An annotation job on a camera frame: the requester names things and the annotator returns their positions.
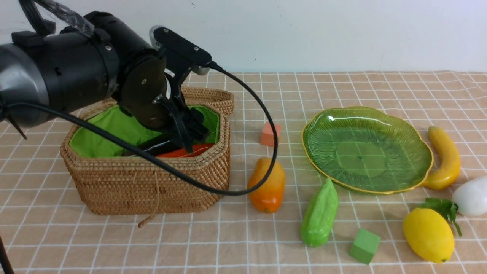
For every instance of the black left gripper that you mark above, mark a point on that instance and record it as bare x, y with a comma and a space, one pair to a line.
150, 91

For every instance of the orange carrot with leaves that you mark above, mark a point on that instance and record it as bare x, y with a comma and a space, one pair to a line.
198, 149

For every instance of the purple eggplant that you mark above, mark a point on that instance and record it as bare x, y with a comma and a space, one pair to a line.
158, 146

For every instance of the orange mango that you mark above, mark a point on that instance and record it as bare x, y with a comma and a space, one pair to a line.
268, 198

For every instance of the green chayote gourd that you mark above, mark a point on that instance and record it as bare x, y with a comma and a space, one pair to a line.
318, 220

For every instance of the yellow banana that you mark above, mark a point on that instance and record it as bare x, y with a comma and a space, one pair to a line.
450, 161

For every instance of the yellow lemon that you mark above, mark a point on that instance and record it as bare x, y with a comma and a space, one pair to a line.
429, 235

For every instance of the white radish with leaves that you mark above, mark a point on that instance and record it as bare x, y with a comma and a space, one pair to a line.
470, 199

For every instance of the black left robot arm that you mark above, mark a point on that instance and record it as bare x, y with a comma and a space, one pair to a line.
44, 76

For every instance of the woven wicker basket lid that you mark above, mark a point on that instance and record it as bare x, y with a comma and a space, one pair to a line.
220, 99

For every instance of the orange foam cube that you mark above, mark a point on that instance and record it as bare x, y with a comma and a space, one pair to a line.
267, 135

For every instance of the woven wicker basket green lining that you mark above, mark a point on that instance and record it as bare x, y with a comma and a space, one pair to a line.
110, 184

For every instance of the green glass leaf plate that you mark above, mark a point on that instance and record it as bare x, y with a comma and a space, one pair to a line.
365, 150

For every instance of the green foam cube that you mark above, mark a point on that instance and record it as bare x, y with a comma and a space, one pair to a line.
364, 246

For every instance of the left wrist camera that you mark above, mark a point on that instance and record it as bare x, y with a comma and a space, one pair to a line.
182, 56

